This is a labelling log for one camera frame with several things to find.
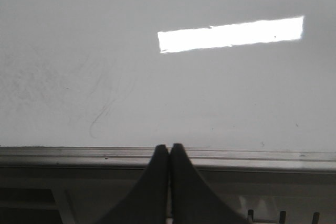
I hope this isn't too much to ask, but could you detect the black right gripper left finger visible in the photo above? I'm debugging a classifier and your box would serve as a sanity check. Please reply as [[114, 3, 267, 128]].
[[97, 145, 169, 224]]

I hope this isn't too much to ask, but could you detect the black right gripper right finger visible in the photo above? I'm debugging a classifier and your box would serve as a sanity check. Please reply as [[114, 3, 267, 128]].
[[170, 143, 248, 224]]

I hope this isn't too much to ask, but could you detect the white whiteboard with aluminium frame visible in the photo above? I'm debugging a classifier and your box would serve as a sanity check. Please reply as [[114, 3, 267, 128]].
[[1, 0, 335, 173]]

